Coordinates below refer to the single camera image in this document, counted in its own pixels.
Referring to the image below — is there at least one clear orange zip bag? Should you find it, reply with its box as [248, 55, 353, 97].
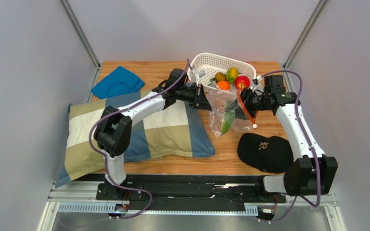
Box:
[207, 90, 258, 137]

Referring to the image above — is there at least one fake watermelon slice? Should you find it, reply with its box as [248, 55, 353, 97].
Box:
[220, 107, 235, 134]

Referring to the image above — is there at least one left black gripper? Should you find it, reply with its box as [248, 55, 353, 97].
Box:
[175, 83, 213, 111]

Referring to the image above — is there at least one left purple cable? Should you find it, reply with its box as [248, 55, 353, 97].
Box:
[88, 58, 194, 220]

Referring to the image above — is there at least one fake brown potato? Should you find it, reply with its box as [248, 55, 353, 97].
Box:
[214, 72, 226, 82]

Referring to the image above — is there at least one aluminium frame post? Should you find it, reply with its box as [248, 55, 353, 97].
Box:
[59, 0, 101, 70]
[282, 0, 329, 69]

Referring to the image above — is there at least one fake yellow green fruit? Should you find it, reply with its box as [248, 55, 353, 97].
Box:
[225, 67, 238, 84]

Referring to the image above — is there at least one white perforated plastic basket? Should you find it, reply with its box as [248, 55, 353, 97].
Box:
[187, 52, 257, 93]

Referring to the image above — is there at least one black baseball cap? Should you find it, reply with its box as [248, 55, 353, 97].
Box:
[237, 133, 294, 173]

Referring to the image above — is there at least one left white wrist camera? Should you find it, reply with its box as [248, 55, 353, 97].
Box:
[191, 69, 206, 83]

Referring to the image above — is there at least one right aluminium frame post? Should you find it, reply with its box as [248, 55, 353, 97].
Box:
[282, 0, 329, 69]

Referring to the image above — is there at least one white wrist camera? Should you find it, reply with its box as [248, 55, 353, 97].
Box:
[251, 75, 264, 95]
[191, 69, 206, 83]

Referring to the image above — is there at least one left aluminium frame post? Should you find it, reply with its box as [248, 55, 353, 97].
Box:
[59, 0, 101, 70]

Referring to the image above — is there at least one fake orange fruit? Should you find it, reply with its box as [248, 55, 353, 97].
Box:
[216, 80, 230, 90]

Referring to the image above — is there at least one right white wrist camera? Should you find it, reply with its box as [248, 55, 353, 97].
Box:
[251, 75, 264, 95]

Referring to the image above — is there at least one aluminium slotted rail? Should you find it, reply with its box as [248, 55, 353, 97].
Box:
[57, 202, 259, 216]

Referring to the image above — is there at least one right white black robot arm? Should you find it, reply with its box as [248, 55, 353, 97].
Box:
[236, 71, 338, 197]

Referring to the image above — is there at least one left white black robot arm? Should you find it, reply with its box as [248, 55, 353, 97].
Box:
[88, 68, 211, 189]

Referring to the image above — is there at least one fake red apple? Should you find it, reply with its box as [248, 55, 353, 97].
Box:
[234, 76, 251, 90]

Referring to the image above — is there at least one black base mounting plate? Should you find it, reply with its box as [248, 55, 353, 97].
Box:
[72, 174, 288, 212]

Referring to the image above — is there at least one blue folded cloth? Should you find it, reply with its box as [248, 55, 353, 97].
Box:
[91, 66, 145, 99]

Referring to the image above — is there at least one checked blue beige pillow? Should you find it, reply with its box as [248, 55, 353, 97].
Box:
[55, 90, 215, 188]

